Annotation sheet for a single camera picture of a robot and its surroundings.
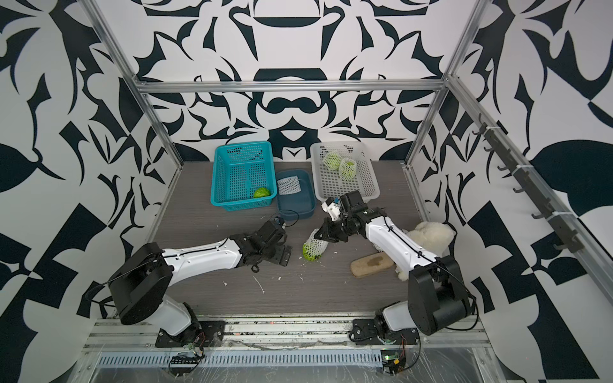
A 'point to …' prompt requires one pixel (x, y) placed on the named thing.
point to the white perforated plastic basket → (329, 183)
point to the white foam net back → (289, 185)
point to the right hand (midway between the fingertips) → (315, 232)
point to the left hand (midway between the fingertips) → (279, 244)
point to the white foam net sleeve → (332, 160)
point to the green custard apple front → (308, 255)
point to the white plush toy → (435, 238)
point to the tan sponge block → (370, 264)
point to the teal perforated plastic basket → (238, 170)
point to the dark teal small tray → (296, 194)
